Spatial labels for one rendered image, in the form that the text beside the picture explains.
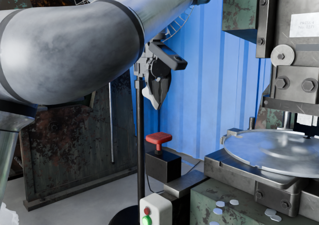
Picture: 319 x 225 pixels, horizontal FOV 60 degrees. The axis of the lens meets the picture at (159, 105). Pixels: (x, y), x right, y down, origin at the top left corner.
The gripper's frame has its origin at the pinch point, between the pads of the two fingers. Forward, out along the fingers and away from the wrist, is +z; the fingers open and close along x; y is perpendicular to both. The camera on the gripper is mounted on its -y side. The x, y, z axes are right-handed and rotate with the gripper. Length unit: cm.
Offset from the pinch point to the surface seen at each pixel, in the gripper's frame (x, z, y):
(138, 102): -34, 12, 53
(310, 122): -20.3, 1.9, -34.2
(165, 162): 3.2, 14.7, -6.0
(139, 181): -34, 56, 53
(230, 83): -135, 12, 62
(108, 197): -38, 86, 93
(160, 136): 0.9, 8.9, -1.6
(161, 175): 3.3, 19.3, -4.3
